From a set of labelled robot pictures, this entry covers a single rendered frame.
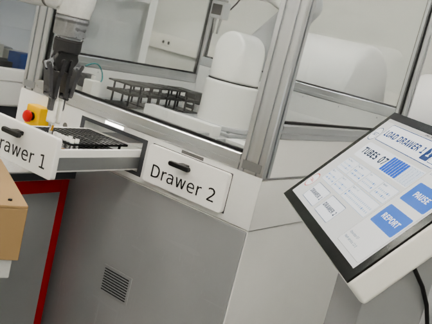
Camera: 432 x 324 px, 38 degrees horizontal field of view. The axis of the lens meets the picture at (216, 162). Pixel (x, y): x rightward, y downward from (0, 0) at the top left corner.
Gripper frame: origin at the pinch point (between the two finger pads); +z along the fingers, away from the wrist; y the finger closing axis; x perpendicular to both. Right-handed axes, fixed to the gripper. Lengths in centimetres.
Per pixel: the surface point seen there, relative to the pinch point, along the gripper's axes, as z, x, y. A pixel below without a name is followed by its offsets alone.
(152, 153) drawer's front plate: 6.5, -20.2, 20.8
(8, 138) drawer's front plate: 9.1, 3.1, -11.1
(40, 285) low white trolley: 60, 10, 16
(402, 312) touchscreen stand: 10, -107, -4
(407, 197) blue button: -12, -105, -15
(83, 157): 9.2, -14.0, 0.7
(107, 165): 11.7, -14.2, 10.0
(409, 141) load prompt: -19, -96, 5
